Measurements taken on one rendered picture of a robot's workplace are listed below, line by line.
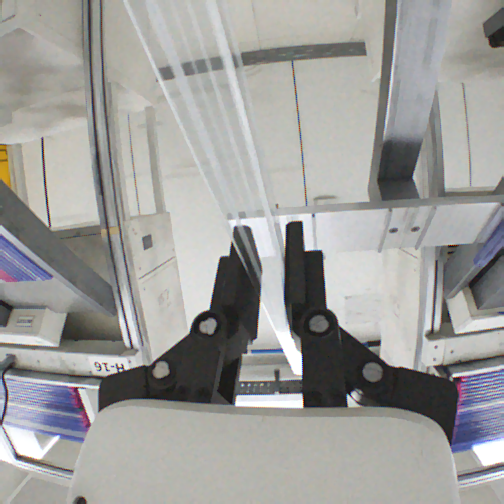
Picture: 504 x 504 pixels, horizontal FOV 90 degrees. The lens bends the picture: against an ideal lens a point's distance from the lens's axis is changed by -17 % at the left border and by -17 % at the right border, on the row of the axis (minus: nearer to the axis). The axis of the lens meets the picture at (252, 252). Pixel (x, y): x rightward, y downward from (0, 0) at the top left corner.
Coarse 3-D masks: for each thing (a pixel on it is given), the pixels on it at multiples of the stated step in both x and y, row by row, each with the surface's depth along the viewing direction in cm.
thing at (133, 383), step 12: (120, 372) 10; (132, 372) 10; (144, 372) 10; (108, 384) 10; (120, 384) 10; (132, 384) 10; (144, 384) 9; (108, 396) 9; (120, 396) 9; (132, 396) 9; (144, 396) 9; (156, 396) 9; (168, 396) 10
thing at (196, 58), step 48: (144, 0) 4; (192, 0) 4; (144, 48) 4; (192, 48) 4; (192, 96) 5; (240, 96) 5; (192, 144) 6; (240, 144) 6; (240, 192) 7; (240, 240) 9; (288, 336) 18
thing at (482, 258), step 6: (498, 228) 26; (492, 234) 27; (498, 234) 26; (492, 240) 27; (498, 240) 26; (486, 246) 28; (492, 246) 27; (498, 246) 27; (480, 252) 30; (486, 252) 28; (492, 252) 28; (474, 258) 31; (480, 258) 30; (486, 258) 29; (474, 264) 31; (480, 264) 30; (486, 264) 30
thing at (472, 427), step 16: (464, 384) 57; (480, 384) 57; (496, 384) 56; (464, 400) 58; (480, 400) 58; (496, 400) 57; (464, 416) 59; (480, 416) 58; (496, 416) 58; (464, 432) 60; (480, 432) 59; (496, 432) 59; (464, 448) 61
